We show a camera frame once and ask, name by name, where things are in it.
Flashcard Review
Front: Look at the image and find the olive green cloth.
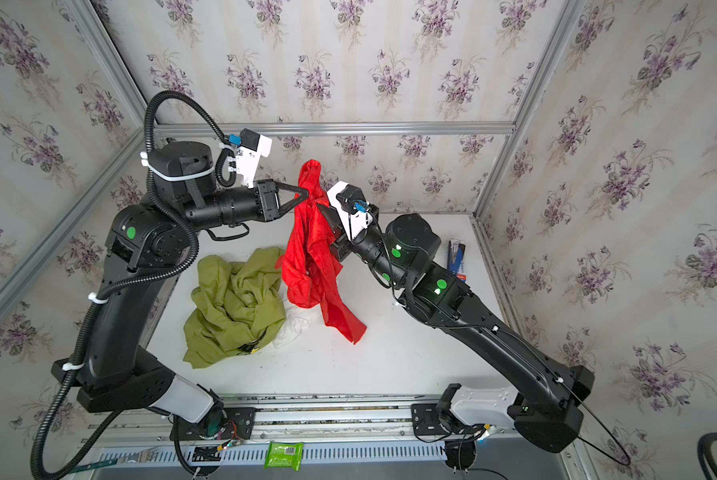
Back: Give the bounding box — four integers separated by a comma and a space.
182, 247, 286, 369

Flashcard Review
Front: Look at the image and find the black corrugated cable conduit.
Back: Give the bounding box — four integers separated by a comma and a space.
29, 89, 240, 480

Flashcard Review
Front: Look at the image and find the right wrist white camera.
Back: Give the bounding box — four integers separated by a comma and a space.
328, 181, 377, 243

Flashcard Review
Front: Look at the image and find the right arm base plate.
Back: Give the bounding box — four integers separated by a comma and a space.
411, 401, 496, 437

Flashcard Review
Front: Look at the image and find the white cloth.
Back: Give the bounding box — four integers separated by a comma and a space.
272, 306, 322, 349

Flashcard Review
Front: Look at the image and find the green wipes packet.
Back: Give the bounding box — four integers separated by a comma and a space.
264, 442, 304, 471

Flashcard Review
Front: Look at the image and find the aluminium rail frame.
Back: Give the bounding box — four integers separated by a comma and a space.
63, 392, 582, 466

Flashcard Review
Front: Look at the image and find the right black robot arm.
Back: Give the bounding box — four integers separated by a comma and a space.
318, 206, 595, 453

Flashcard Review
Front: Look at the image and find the green circuit board strip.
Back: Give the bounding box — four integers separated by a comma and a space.
70, 458, 118, 474

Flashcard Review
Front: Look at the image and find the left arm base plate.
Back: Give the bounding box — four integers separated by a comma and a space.
170, 407, 256, 442

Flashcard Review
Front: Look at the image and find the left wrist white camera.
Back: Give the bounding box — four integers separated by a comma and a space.
224, 129, 272, 188

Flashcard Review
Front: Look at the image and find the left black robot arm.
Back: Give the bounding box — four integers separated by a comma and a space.
52, 141, 308, 424

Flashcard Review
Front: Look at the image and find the wrist white camera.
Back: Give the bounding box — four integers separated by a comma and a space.
224, 129, 272, 188
328, 181, 377, 243

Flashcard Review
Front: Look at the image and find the red cloth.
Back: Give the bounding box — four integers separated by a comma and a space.
276, 160, 367, 344

